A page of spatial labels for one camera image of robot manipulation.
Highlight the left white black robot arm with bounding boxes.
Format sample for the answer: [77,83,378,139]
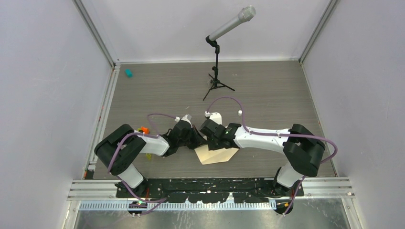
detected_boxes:
[94,120,207,198]

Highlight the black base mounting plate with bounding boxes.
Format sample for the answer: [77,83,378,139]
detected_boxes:
[115,177,304,204]

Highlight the white slotted cable duct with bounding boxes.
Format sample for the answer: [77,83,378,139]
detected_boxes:
[78,199,277,211]

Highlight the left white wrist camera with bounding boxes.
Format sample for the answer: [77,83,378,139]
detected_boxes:
[181,114,192,127]

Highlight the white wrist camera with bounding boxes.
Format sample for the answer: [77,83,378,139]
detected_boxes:
[181,114,192,127]
[209,112,222,125]

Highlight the colourful toy brick structure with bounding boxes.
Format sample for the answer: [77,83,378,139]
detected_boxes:
[137,126,150,135]

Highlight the black tripod microphone stand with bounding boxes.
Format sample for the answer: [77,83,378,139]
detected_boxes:
[203,36,235,101]

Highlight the teal small block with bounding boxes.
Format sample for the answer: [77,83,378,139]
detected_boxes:
[125,69,133,78]

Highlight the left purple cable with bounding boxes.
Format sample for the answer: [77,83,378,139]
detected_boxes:
[107,113,181,217]

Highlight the silver microphone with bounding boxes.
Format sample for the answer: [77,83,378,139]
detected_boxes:
[206,5,256,42]

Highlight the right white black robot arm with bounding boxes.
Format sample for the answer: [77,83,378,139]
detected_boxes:
[200,119,325,196]

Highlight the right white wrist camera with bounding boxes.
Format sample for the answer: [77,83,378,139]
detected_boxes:
[209,112,222,125]

